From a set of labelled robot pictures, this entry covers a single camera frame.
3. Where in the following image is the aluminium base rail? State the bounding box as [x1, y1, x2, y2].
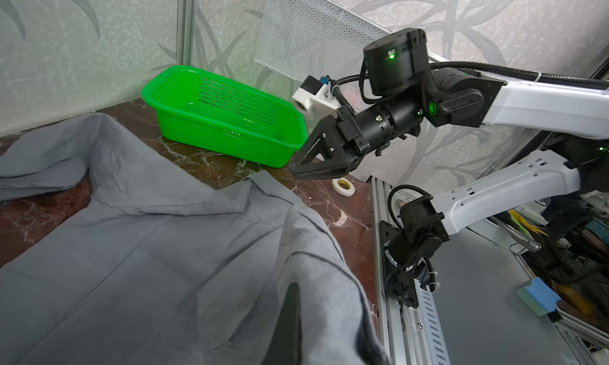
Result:
[367, 176, 450, 364]

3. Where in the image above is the white tape roll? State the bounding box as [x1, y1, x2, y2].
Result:
[331, 178, 355, 198]

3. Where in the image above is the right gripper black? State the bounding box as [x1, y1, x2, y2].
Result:
[289, 116, 370, 181]

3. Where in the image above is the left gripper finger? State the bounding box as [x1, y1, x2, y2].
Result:
[262, 282, 302, 365]

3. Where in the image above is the grey long sleeve shirt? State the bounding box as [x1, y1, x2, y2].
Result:
[1, 114, 390, 364]

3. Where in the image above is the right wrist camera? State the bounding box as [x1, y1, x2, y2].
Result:
[292, 76, 340, 120]

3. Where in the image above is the blue sponge block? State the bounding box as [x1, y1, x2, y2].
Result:
[516, 278, 561, 317]

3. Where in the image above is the green plastic basket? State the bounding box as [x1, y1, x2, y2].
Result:
[141, 66, 308, 168]

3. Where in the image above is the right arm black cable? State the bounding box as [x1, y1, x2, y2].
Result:
[327, 59, 609, 109]

